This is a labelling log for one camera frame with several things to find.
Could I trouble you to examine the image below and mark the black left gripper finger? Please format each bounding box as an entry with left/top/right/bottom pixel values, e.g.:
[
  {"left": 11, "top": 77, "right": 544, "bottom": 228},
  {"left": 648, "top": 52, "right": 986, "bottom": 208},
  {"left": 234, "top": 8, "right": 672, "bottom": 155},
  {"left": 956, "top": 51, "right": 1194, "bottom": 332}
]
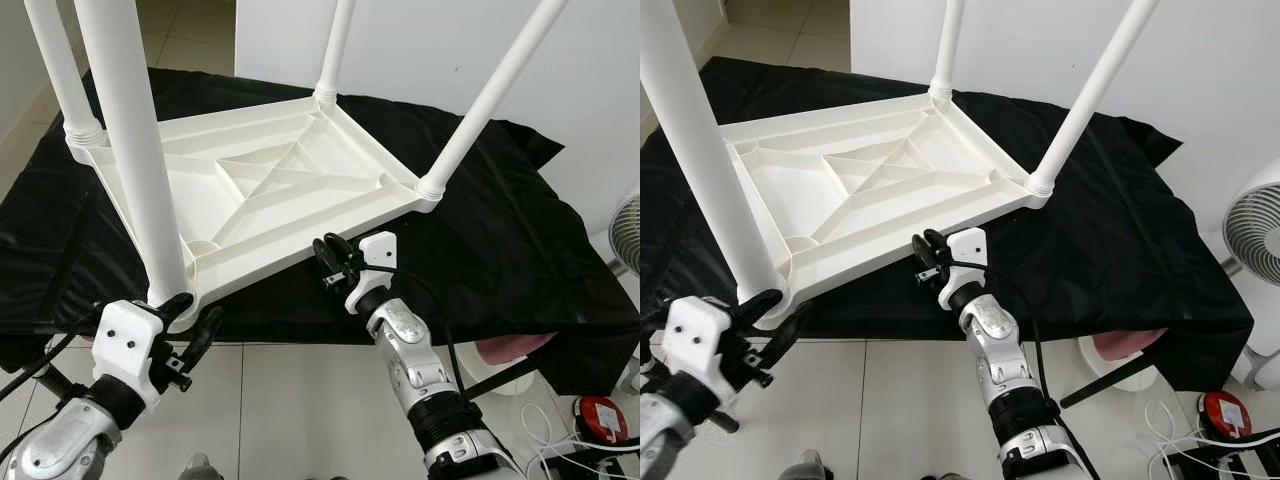
[
  {"left": 733, "top": 288, "right": 786, "bottom": 326},
  {"left": 183, "top": 305, "right": 226, "bottom": 379},
  {"left": 150, "top": 292, "right": 196, "bottom": 326},
  {"left": 763, "top": 300, "right": 816, "bottom": 373}
]

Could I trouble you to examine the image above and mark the white plastic table leg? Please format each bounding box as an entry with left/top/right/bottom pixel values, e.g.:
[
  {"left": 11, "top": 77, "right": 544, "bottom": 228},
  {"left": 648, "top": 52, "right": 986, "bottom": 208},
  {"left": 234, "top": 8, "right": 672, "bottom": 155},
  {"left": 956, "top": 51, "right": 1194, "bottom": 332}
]
[
  {"left": 928, "top": 0, "right": 966, "bottom": 101},
  {"left": 22, "top": 0, "right": 106, "bottom": 149},
  {"left": 415, "top": 0, "right": 569, "bottom": 201},
  {"left": 75, "top": 0, "right": 196, "bottom": 306},
  {"left": 1025, "top": 0, "right": 1161, "bottom": 198},
  {"left": 313, "top": 0, "right": 357, "bottom": 106},
  {"left": 640, "top": 0, "right": 786, "bottom": 301}
]

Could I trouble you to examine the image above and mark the white floor fan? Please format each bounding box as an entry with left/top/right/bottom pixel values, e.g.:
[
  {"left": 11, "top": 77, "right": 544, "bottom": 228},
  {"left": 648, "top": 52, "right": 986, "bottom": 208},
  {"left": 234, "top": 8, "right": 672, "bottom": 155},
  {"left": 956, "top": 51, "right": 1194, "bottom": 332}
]
[
  {"left": 1222, "top": 178, "right": 1280, "bottom": 393},
  {"left": 607, "top": 193, "right": 641, "bottom": 276}
]

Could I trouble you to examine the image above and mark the red round floor device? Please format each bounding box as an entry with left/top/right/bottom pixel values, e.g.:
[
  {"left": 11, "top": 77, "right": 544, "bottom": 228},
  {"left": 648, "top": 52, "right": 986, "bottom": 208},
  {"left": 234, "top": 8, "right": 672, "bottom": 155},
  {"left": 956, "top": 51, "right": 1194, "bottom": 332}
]
[
  {"left": 575, "top": 395, "right": 629, "bottom": 441},
  {"left": 1200, "top": 390, "right": 1253, "bottom": 439}
]

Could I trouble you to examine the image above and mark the black table cloth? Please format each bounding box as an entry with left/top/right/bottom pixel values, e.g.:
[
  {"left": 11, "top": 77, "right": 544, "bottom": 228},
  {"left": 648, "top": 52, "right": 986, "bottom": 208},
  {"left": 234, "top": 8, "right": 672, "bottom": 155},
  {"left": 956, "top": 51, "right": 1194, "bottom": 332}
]
[
  {"left": 640, "top": 55, "right": 1256, "bottom": 366},
  {"left": 0, "top": 65, "right": 641, "bottom": 396}
]

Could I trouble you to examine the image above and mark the black metal floor rack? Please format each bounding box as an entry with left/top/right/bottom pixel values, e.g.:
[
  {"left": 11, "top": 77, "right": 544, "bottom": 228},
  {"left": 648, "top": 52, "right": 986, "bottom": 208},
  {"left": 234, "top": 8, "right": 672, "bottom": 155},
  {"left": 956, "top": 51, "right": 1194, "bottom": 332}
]
[
  {"left": 545, "top": 440, "right": 641, "bottom": 480},
  {"left": 1165, "top": 440, "right": 1280, "bottom": 480}
]

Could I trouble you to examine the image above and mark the pink stool seat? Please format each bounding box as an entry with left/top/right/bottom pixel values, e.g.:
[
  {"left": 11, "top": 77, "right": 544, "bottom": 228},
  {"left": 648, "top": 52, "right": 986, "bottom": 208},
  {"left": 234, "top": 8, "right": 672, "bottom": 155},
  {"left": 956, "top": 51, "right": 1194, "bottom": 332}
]
[
  {"left": 1090, "top": 328, "right": 1171, "bottom": 361},
  {"left": 475, "top": 333, "right": 556, "bottom": 366}
]

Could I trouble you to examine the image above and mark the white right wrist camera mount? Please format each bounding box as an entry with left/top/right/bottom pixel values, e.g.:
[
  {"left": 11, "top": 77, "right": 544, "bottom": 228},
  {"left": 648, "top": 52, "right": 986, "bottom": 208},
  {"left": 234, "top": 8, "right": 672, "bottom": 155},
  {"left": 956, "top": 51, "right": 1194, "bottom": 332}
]
[
  {"left": 345, "top": 232, "right": 401, "bottom": 313},
  {"left": 937, "top": 227, "right": 991, "bottom": 309}
]

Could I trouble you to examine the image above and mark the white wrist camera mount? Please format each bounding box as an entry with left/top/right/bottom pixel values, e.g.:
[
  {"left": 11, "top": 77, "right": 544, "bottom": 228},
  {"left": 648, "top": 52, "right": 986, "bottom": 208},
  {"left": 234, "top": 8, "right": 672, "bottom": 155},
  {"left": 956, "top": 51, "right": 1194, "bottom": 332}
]
[
  {"left": 345, "top": 232, "right": 401, "bottom": 313},
  {"left": 90, "top": 300, "right": 171, "bottom": 411},
  {"left": 937, "top": 227, "right": 991, "bottom": 309},
  {"left": 662, "top": 295, "right": 743, "bottom": 411}
]

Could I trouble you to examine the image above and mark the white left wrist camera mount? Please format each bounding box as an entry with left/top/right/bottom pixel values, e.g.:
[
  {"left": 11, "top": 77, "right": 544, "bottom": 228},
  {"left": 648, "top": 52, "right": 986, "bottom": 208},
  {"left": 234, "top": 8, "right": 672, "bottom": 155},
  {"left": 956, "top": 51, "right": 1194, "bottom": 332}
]
[
  {"left": 90, "top": 300, "right": 171, "bottom": 411},
  {"left": 662, "top": 295, "right": 743, "bottom": 411}
]

